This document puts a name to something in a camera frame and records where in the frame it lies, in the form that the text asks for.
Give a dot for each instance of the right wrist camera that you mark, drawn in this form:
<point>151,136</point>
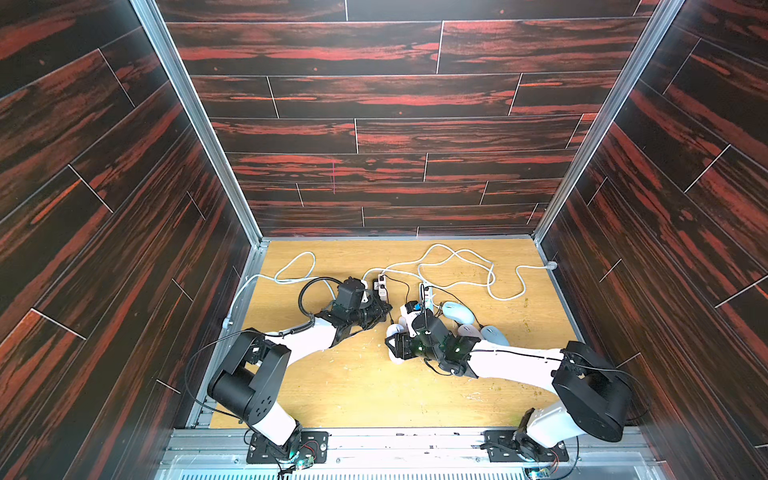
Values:
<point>408,313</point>

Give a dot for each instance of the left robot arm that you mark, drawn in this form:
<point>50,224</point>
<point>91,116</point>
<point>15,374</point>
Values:
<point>248,380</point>

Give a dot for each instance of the black power strip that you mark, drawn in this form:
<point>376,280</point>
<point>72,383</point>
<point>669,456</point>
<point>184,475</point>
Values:
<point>380,286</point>

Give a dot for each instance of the pink mouse middle right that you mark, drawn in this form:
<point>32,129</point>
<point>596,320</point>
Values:
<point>469,331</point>

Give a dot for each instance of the light blue mouse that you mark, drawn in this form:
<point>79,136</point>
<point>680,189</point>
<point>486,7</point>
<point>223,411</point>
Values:
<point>458,313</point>
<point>494,335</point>

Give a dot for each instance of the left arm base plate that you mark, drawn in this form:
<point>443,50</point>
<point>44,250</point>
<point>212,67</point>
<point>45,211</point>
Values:
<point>302,450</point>

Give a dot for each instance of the white mouse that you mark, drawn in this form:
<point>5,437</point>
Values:
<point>392,335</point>

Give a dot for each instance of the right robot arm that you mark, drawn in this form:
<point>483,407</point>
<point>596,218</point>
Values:
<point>593,397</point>

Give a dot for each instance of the light blue mouse right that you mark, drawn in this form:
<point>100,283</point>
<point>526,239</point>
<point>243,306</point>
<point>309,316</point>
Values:
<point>494,335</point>

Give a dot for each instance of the white power strip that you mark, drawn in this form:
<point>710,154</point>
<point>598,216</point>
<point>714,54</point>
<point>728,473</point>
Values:
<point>426,297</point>

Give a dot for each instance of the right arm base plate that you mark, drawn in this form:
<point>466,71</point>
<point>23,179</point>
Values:
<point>505,446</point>

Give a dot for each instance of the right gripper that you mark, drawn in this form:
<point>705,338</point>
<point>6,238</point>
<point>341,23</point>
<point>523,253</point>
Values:
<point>405,344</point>

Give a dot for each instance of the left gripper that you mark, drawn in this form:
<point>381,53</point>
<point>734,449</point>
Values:
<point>377,311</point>

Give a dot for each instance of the light blue mouse upper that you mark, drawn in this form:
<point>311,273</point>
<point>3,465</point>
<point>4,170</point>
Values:
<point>458,313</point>

